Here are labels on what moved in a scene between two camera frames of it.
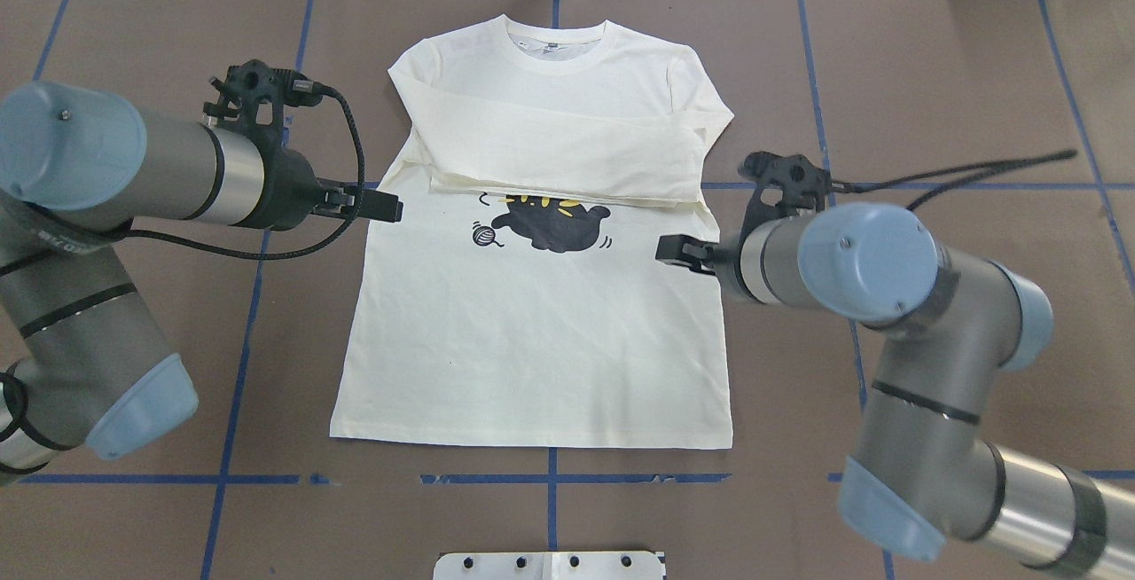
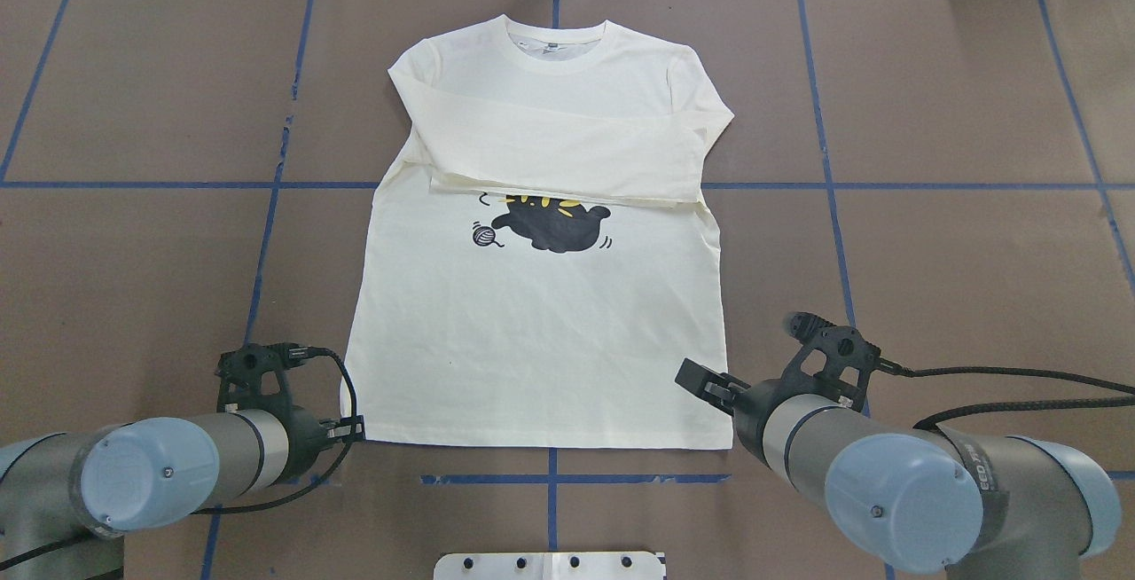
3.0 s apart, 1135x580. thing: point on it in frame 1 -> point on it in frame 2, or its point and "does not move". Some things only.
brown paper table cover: x=997 y=105 does not move
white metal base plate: x=550 y=566 does not move
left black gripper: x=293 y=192 -> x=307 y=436
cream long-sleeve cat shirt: x=520 y=299 does not move
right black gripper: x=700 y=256 -> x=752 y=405
